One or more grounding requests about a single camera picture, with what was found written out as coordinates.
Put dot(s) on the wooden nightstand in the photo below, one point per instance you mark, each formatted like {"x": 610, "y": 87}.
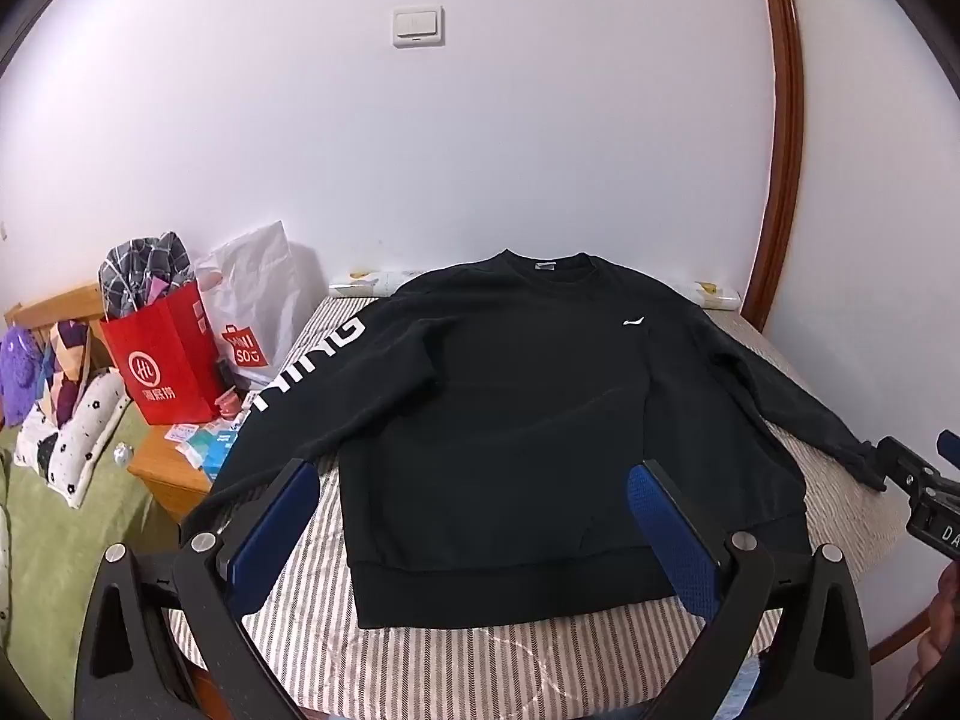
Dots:
{"x": 161, "y": 476}

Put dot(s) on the person's right hand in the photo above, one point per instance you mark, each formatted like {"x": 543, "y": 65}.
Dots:
{"x": 946, "y": 615}

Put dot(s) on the crumpled foil ball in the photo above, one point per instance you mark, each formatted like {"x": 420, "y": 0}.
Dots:
{"x": 123, "y": 454}

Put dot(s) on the black sweatshirt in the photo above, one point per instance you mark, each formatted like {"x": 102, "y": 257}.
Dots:
{"x": 487, "y": 427}

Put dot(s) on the blue and white packets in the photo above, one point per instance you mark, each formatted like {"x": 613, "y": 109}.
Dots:
{"x": 214, "y": 450}

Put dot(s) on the purple geometric cushion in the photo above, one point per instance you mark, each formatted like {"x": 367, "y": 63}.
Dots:
{"x": 64, "y": 360}

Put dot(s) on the brown wooden door frame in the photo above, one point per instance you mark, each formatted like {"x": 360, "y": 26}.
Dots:
{"x": 780, "y": 165}

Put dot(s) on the wooden headboard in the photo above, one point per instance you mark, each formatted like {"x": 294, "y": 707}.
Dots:
{"x": 52, "y": 307}

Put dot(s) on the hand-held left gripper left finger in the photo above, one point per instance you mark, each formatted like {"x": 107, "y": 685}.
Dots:
{"x": 270, "y": 540}

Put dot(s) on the person's blue clothing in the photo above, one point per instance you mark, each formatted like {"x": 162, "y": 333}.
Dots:
{"x": 750, "y": 690}

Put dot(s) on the purple plush toy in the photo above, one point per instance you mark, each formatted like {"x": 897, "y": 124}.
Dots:
{"x": 19, "y": 375}

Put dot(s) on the grey plaid cloth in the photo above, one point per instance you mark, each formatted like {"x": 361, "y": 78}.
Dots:
{"x": 142, "y": 270}

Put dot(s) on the white shopping bag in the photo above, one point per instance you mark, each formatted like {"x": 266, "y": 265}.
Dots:
{"x": 255, "y": 292}

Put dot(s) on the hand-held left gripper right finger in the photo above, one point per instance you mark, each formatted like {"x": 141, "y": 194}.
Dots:
{"x": 675, "y": 540}

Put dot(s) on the red paper bag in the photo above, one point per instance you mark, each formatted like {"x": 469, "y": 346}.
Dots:
{"x": 165, "y": 367}

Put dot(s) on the white floral pillow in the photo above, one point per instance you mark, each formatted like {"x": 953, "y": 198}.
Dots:
{"x": 75, "y": 435}

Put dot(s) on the white light switch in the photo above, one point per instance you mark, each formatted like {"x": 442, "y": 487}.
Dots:
{"x": 418, "y": 26}

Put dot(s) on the striped quilted mat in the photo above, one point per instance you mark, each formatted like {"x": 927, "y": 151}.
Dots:
{"x": 450, "y": 667}

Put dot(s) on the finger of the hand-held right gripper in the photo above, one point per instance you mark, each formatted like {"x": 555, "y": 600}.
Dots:
{"x": 904, "y": 465}
{"x": 951, "y": 448}

